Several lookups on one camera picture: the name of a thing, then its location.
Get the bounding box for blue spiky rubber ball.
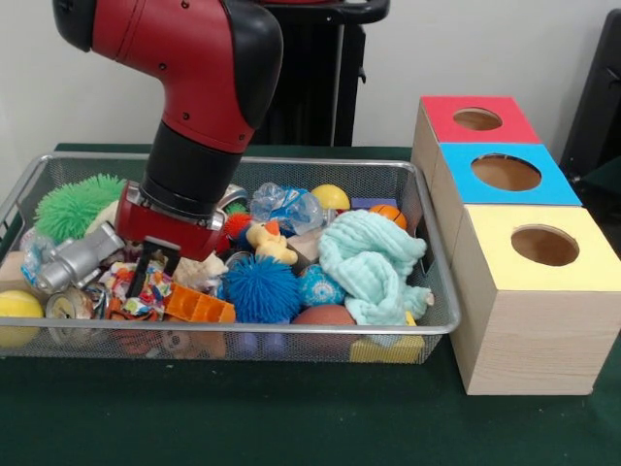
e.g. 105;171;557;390
223;255;302;324

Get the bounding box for mint green cloth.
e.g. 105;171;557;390
317;209;435;326

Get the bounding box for yellow ball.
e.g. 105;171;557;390
0;289;45;349
310;183;350;213

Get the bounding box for orange plastic compartment tray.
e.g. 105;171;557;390
164;283;238;324

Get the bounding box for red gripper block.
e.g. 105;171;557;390
114;186;229;298

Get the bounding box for wire mesh bin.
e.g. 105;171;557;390
0;150;461;363

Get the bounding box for cream fluffy cloth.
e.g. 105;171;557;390
85;199;230;293

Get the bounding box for wooden box with three holes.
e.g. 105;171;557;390
410;95;621;395

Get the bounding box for dark green tablecloth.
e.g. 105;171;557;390
0;141;621;466

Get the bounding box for black chair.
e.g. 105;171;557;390
560;8;621;195

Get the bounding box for green spiky rubber ball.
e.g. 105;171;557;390
34;186;112;244

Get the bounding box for silver toy robot figure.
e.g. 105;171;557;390
37;221;126;295

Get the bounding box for orange mini basketball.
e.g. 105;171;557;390
368;203;408;230

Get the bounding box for large colourful patterned cloth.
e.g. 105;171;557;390
99;259;175;316

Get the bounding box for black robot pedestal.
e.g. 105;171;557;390
256;0;392;147

